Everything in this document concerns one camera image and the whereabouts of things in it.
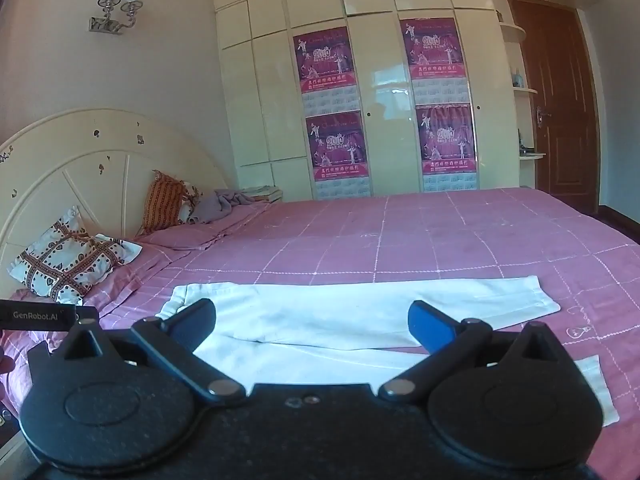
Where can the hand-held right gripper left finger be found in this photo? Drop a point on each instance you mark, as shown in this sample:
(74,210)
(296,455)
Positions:
(195,321)

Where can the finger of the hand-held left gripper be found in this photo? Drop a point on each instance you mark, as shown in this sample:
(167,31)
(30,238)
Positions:
(87,314)

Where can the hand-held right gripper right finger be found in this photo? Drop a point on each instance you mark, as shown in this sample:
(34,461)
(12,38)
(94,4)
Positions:
(427,325)

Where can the white pants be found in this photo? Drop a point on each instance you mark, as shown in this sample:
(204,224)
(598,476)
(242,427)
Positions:
(325,305)

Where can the white brown patterned pillow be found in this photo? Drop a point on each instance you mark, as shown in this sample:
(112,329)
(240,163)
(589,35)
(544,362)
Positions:
(65,260)

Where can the pink pillow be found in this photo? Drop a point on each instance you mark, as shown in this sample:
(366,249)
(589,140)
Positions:
(180,235)

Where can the bed with pink checked sheet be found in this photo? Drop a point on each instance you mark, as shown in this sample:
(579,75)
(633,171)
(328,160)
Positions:
(400,230)

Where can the grey crumpled cloth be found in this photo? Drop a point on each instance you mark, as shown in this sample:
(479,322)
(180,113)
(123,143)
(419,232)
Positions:
(217,205)

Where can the orange striped pillow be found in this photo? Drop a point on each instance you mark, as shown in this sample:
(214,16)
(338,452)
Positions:
(162,200)

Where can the stack of books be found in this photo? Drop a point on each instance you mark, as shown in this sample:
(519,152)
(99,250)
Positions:
(265,194)

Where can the cream wooden headboard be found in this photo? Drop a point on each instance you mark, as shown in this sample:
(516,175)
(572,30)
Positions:
(100,160)

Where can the purple calendar poster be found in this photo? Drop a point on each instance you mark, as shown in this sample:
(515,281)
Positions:
(445,145)
(325,65)
(337,150)
(432,55)

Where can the dark object on shelf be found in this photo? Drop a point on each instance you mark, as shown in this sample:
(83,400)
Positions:
(527,149)

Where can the cream wardrobe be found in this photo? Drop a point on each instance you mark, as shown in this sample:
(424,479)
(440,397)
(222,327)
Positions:
(270,110)

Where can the cream corner shelf unit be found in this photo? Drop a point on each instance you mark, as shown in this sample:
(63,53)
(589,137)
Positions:
(522,105)

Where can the small blue bottle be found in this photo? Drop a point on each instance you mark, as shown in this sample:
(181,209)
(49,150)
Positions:
(518,79)

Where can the brown wooden door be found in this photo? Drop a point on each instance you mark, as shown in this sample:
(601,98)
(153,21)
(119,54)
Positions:
(555,85)

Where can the double wall lamp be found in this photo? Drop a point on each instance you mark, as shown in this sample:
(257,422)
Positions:
(107,22)

